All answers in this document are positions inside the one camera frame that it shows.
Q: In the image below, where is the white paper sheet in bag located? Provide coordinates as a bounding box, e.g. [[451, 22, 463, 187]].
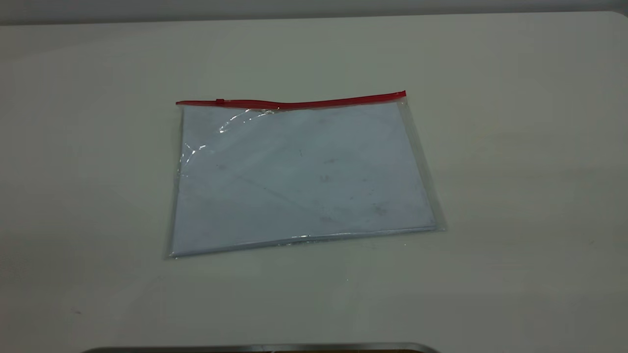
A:
[[171, 104, 437, 256]]

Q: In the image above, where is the clear plastic zip bag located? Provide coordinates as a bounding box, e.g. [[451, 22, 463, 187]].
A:
[[164, 90, 447, 259]]

